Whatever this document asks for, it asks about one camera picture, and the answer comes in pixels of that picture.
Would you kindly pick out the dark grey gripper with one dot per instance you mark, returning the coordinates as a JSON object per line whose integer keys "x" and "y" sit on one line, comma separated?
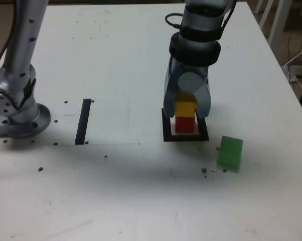
{"x": 198, "y": 70}

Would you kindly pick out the yellow cube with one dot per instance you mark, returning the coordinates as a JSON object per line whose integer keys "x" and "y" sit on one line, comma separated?
{"x": 184, "y": 109}

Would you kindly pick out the red cube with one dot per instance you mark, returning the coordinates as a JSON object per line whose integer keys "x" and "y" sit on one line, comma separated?
{"x": 184, "y": 124}

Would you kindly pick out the green cube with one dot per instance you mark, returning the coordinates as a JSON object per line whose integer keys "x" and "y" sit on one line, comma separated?
{"x": 230, "y": 153}

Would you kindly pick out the black tape square outline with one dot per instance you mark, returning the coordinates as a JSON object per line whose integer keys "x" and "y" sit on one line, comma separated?
{"x": 186, "y": 138}

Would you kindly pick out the black tape strip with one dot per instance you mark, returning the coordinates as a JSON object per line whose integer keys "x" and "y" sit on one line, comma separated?
{"x": 82, "y": 123}

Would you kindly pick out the white furniture leg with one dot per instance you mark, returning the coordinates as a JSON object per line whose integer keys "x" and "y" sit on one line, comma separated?
{"x": 266, "y": 10}
{"x": 279, "y": 17}
{"x": 258, "y": 6}

